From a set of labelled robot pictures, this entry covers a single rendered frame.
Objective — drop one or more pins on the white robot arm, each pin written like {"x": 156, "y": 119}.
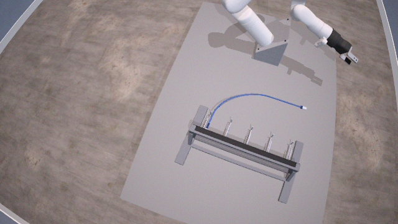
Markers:
{"x": 240, "y": 10}

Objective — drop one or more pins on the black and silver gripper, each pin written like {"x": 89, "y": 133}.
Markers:
{"x": 329, "y": 36}

